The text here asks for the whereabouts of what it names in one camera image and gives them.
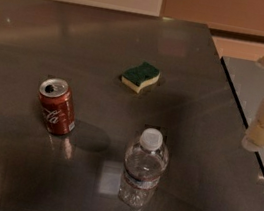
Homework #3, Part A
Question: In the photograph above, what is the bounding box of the clear plastic water bottle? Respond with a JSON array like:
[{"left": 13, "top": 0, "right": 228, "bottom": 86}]
[{"left": 118, "top": 128, "right": 170, "bottom": 210}]

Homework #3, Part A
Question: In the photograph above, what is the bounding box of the grey side table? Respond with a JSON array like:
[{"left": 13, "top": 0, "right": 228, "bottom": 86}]
[{"left": 197, "top": 54, "right": 264, "bottom": 206}]

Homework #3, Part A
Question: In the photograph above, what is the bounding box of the green and yellow sponge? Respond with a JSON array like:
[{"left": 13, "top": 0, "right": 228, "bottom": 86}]
[{"left": 120, "top": 62, "right": 161, "bottom": 93}]

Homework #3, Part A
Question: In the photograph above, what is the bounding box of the red Coca-Cola can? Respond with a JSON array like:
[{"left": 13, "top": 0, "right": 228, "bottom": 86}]
[{"left": 38, "top": 78, "right": 75, "bottom": 135}]

